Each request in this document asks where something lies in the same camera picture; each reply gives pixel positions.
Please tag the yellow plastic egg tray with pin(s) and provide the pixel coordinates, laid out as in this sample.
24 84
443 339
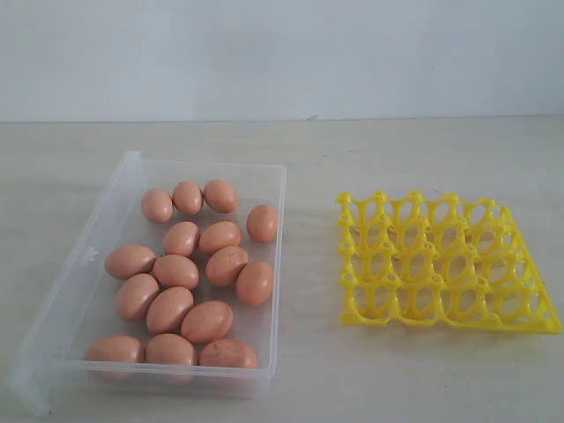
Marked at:
420 262

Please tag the clear plastic bin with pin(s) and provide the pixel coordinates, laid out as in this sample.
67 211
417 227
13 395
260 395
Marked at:
80 308

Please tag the brown egg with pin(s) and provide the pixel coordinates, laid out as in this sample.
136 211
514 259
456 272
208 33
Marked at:
228 352
168 309
188 198
181 239
157 206
118 348
225 265
135 296
219 235
255 283
175 270
170 349
262 223
221 196
207 322
129 260

